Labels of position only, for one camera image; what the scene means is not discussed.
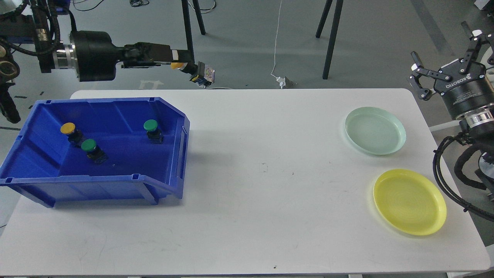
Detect black tripod legs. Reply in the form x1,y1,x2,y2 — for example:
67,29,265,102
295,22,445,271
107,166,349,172
315,0,344,80
180,0,206,56

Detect left black tripod legs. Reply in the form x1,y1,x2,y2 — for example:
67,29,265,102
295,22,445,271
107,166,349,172
180,0,206,56

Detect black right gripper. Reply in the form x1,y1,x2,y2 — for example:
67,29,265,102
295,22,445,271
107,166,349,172
408,21,494,120

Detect right black tripod legs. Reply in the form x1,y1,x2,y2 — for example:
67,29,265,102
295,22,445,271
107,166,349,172
315,0,344,80

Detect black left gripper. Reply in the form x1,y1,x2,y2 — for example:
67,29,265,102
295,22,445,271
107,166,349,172
54,31,193,81

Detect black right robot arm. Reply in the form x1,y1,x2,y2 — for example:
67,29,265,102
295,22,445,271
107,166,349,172
408,21,494,222

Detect yellow plate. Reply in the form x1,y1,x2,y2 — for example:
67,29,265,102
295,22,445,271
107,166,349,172
372,169,447,236

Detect white cable with plug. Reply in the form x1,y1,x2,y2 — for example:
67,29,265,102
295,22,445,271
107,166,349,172
270,0,294,89

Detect yellow push button in bin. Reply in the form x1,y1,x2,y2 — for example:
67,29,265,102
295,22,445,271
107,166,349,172
60,122,85,148

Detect green push button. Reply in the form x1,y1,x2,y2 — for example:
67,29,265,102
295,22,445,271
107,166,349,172
143,119,163,144
81,139,108,164

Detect black floor cables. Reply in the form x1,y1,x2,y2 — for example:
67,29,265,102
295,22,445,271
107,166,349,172
71,0,217,14

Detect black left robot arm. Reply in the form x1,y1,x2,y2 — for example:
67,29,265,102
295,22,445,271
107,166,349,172
1,0,199,124

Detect pale green plate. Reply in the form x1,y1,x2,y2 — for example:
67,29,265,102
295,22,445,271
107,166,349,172
343,106,406,156

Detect blue plastic bin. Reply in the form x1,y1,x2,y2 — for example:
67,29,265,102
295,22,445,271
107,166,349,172
1,97,190,208

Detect yellow push button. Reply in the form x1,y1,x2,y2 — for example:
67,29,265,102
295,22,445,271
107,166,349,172
171,61,215,88
60,122,85,148

